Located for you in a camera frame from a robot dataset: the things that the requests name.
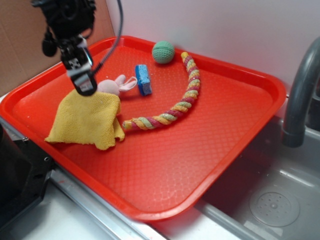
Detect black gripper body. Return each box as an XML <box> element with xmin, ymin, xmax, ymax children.
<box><xmin>31</xmin><ymin>0</ymin><xmax>97</xmax><ymax>57</ymax></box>

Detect black cable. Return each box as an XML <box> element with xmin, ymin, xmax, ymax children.
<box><xmin>88</xmin><ymin>0</ymin><xmax>125</xmax><ymax>77</ymax></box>

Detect multicolour twisted rope toy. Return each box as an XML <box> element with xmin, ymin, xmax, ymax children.
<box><xmin>122</xmin><ymin>51</ymin><xmax>201</xmax><ymax>131</ymax></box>

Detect blue sponge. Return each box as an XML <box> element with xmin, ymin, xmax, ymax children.
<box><xmin>135</xmin><ymin>64</ymin><xmax>152</xmax><ymax>96</ymax></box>

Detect green rubber ball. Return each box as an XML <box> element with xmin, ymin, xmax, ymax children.
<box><xmin>151</xmin><ymin>40</ymin><xmax>175</xmax><ymax>64</ymax></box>

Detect grey sink basin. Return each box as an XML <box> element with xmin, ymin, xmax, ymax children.
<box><xmin>196</xmin><ymin>119</ymin><xmax>320</xmax><ymax>240</ymax></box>

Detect pink plush bunny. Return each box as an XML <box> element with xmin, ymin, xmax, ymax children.
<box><xmin>97</xmin><ymin>74</ymin><xmax>138</xmax><ymax>96</ymax></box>

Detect grey faucet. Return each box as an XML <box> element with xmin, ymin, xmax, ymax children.
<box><xmin>281</xmin><ymin>38</ymin><xmax>320</xmax><ymax>148</ymax></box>

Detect yellow cloth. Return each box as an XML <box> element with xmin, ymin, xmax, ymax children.
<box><xmin>45</xmin><ymin>90</ymin><xmax>125</xmax><ymax>151</ymax></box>

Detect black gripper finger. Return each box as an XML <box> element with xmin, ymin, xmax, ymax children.
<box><xmin>61</xmin><ymin>44</ymin><xmax>97</xmax><ymax>96</ymax></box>
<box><xmin>75</xmin><ymin>37</ymin><xmax>93</xmax><ymax>71</ymax></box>

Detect red plastic tray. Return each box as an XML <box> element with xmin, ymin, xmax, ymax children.
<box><xmin>0</xmin><ymin>35</ymin><xmax>287</xmax><ymax>223</ymax></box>

